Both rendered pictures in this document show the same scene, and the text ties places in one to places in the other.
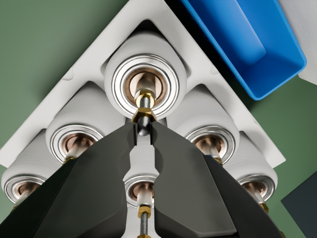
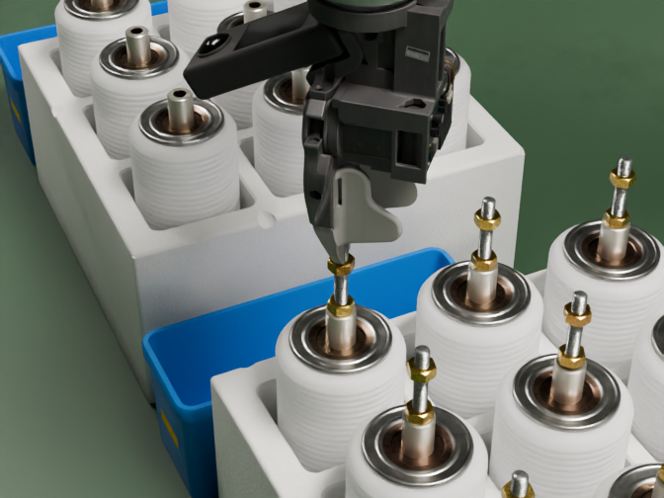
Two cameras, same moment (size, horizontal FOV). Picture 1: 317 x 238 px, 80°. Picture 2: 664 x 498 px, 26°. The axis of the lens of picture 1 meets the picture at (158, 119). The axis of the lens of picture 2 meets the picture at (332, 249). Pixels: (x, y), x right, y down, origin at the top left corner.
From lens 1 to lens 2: 0.95 m
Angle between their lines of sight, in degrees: 62
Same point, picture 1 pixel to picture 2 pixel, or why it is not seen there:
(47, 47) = not seen: outside the picture
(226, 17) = not seen: hidden behind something
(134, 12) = (242, 400)
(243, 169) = (554, 259)
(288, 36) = (374, 271)
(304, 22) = (361, 257)
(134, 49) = (283, 339)
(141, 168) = (503, 386)
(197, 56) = not seen: hidden behind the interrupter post
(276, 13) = (329, 286)
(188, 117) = (420, 318)
